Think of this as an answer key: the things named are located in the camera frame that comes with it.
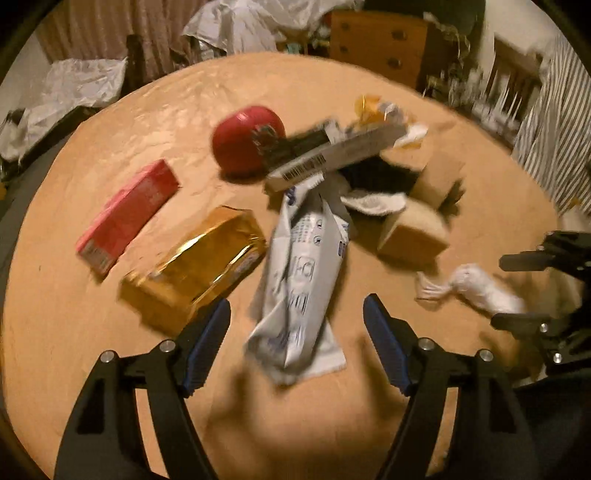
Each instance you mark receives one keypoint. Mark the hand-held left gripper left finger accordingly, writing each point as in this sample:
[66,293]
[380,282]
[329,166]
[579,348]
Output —
[208,339]

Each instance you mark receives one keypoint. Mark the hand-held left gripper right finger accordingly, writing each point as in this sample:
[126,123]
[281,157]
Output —
[383,339]

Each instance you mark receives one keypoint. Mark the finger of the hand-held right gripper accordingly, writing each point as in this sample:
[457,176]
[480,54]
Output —
[517,321]
[521,261]

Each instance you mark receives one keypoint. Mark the white tissue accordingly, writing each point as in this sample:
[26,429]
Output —
[475,286]

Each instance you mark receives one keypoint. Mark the gold foil package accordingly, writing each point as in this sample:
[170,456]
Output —
[194,267]

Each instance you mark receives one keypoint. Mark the white plastic wrapper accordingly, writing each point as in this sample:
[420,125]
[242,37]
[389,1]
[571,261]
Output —
[300,277]

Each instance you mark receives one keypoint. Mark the brown cardboard box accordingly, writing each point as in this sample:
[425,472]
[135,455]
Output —
[411,235]
[436,180]

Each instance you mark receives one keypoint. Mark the long white barcode box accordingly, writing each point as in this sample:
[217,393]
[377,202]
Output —
[341,150]

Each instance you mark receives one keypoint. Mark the white cloth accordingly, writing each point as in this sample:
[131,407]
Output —
[374,203]

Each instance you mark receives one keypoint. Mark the striped cloth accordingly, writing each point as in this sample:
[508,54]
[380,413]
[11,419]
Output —
[558,129]

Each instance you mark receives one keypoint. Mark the red cardboard box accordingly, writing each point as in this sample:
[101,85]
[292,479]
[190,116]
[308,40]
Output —
[124,214]

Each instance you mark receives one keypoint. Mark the tan blanket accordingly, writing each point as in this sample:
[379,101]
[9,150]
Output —
[46,300]

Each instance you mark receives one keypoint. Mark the red round ball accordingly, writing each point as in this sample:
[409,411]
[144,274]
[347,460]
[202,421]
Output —
[235,138]

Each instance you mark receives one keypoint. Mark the yellow plastic wrapper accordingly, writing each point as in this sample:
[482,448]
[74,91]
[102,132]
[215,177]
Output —
[369,108]

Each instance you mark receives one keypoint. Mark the wooden dresser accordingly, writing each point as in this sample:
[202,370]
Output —
[369,41]

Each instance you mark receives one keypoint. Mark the crumpled clear plastic sheet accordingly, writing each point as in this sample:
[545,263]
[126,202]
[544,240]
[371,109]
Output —
[69,87]
[240,23]

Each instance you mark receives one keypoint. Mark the dark chair back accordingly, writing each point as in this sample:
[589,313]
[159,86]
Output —
[134,60]

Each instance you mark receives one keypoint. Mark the brown curtain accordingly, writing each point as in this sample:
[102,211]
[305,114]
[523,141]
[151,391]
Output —
[115,23]

